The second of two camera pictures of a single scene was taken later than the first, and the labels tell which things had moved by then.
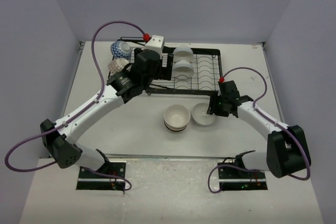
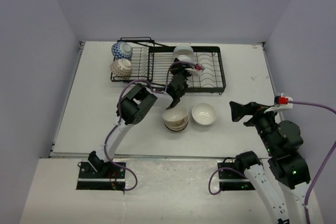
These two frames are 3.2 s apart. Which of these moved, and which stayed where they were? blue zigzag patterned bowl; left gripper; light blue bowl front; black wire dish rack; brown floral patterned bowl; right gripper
Moved: left gripper; right gripper
Stayed: blue zigzag patterned bowl; light blue bowl front; black wire dish rack; brown floral patterned bowl
